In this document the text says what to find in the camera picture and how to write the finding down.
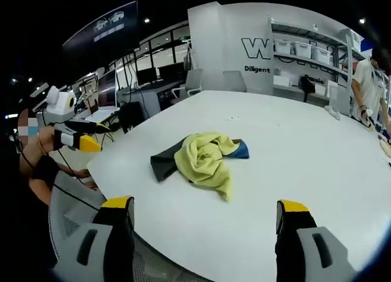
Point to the yellow grey blue garment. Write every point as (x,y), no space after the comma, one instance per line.
(201,160)

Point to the black office chair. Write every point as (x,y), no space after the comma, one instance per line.
(131,115)

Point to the small white cloth bundle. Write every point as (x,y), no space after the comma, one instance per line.
(333,112)

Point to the white storage box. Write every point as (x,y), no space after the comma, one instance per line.
(285,47)
(322,54)
(302,50)

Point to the pale cloth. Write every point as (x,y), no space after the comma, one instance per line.
(386,148)

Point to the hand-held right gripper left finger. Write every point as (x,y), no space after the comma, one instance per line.
(94,251)

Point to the person's dark clothing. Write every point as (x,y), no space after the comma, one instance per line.
(18,221)

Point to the person's left hand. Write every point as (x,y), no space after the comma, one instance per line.
(48,140)

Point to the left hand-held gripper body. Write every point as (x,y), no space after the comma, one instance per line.
(59,106)

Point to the black bag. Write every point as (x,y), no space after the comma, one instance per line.
(308,85)

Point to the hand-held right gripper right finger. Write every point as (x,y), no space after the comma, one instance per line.
(305,251)

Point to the tall dark monitor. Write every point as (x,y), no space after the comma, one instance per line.
(107,89)

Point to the grey office desk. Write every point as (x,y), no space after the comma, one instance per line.
(152,97)

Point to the black computer monitor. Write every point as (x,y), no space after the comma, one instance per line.
(171,70)
(146,75)

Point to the grey metal shelf rack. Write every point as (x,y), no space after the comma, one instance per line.
(336,44)

